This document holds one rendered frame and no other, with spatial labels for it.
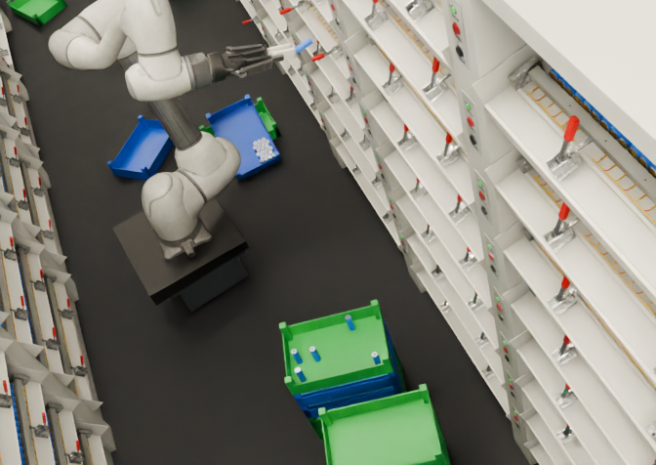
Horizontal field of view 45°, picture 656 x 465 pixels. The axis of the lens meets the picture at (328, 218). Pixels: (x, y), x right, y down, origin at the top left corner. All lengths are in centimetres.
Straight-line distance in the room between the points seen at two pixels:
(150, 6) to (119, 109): 199
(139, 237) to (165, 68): 105
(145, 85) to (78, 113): 204
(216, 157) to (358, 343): 85
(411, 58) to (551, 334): 61
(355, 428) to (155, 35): 116
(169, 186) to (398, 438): 113
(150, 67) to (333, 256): 120
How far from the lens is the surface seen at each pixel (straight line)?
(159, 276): 285
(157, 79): 208
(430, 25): 140
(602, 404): 159
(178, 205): 274
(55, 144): 403
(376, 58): 196
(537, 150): 117
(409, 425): 224
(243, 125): 344
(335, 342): 240
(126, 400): 297
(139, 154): 370
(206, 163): 278
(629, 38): 95
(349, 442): 225
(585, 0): 101
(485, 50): 119
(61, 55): 256
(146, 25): 205
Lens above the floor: 235
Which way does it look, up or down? 49 degrees down
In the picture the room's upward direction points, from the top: 22 degrees counter-clockwise
